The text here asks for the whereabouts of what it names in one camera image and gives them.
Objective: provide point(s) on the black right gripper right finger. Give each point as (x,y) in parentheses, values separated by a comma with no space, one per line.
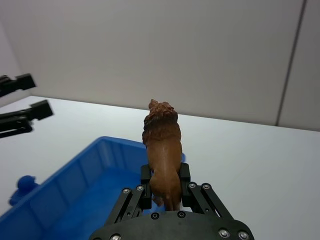
(200,197)

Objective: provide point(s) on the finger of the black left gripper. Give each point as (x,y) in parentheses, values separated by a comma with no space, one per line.
(23,81)
(37,111)

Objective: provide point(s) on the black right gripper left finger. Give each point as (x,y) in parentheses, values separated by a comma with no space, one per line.
(131,202)

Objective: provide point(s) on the brown lion toy figure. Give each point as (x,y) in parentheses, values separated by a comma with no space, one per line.
(163,155)

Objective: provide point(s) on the blue plastic bin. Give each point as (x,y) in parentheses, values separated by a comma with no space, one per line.
(75,190)

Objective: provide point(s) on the small blue toy figure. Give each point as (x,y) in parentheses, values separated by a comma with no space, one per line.
(23,186)

